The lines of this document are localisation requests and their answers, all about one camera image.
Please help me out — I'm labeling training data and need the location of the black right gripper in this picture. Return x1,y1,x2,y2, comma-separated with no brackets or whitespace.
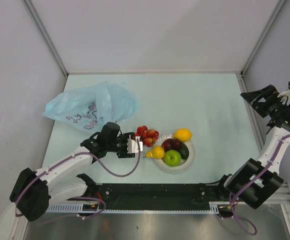
240,84,287,118

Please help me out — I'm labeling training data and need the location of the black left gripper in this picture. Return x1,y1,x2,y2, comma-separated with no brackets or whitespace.
106,132,135,158

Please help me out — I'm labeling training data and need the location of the red fake strawberry bunch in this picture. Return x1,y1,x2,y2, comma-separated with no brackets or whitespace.
135,125,159,148

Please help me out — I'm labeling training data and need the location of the yellow fake pear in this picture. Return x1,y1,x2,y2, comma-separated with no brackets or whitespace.
143,146,165,159

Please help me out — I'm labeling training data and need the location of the green fake apple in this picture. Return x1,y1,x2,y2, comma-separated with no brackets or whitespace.
163,149,182,167

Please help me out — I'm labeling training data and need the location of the light blue printed plastic bag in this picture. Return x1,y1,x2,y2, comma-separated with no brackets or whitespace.
43,81,139,133

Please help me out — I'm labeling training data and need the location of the dark green fake avocado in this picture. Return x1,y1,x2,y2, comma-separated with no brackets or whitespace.
178,144,190,160

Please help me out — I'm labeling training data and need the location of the yellow fake lemon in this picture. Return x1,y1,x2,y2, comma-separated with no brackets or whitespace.
174,128,193,142

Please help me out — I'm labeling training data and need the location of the dark red fake fruit slice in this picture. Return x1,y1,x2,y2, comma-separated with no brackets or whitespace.
171,138,184,150

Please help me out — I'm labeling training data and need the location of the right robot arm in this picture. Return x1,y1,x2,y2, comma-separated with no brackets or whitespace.
215,82,290,209

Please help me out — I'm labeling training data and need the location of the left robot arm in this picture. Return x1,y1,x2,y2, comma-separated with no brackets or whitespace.
9,122,143,222

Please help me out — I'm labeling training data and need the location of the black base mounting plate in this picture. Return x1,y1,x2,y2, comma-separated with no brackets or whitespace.
82,182,229,211

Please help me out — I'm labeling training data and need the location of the white paper plate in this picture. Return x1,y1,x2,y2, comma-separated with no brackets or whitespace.
154,141,196,173

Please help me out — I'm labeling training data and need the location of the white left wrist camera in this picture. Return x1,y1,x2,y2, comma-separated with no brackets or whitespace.
127,136,143,154

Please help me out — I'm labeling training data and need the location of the blue slotted cable duct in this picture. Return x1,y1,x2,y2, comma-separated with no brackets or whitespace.
46,203,83,213

